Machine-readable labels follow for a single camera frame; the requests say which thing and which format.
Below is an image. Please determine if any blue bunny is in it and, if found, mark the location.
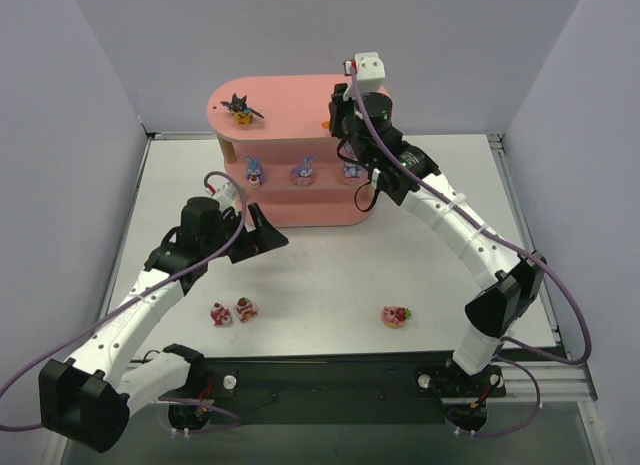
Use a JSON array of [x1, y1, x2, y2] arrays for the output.
[[343, 161, 367, 185]]

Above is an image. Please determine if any small purple bunny toy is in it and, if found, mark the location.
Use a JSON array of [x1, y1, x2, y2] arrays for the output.
[[245, 155, 265, 187]]

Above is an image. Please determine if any purple bunny donut toy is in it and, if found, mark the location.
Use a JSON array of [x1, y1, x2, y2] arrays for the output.
[[290, 156, 317, 186]]

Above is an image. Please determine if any black bat creature toy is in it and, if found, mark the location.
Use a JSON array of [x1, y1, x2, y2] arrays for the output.
[[220, 93, 264, 126]]

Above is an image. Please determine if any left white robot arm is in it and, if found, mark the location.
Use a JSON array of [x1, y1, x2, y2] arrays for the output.
[[38, 192, 288, 453]]

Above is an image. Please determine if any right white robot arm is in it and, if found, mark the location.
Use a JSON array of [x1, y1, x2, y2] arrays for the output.
[[328, 83, 544, 376]]

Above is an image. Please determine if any pink three-tier shelf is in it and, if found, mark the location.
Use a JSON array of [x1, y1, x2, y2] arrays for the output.
[[207, 74, 372, 227]]

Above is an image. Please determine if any strawberry cake bear toy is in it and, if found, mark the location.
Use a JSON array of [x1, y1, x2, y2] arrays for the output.
[[234, 297, 258, 323]]

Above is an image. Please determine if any red white cake toy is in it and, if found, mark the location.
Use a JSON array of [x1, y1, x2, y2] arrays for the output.
[[210, 302, 233, 327]]

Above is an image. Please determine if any pink bear strawberry donut toy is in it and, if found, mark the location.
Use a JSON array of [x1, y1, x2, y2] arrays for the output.
[[380, 306, 412, 329]]

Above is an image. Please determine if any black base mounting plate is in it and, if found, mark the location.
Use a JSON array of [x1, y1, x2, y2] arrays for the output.
[[166, 352, 506, 433]]

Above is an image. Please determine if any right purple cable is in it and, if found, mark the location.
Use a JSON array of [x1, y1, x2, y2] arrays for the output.
[[349, 64, 593, 365]]

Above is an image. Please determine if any purple cable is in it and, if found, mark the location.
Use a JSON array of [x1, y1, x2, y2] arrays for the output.
[[349, 64, 593, 365], [0, 170, 248, 432]]

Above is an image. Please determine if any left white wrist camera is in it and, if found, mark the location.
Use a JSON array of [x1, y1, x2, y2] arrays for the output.
[[204, 182, 239, 210]]

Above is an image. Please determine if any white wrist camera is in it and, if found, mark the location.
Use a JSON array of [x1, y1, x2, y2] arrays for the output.
[[204, 182, 239, 210], [343, 51, 386, 98]]

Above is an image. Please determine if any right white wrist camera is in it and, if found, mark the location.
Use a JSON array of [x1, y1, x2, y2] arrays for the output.
[[343, 51, 386, 98]]

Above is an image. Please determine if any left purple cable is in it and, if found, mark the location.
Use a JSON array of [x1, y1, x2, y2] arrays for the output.
[[0, 170, 248, 432]]

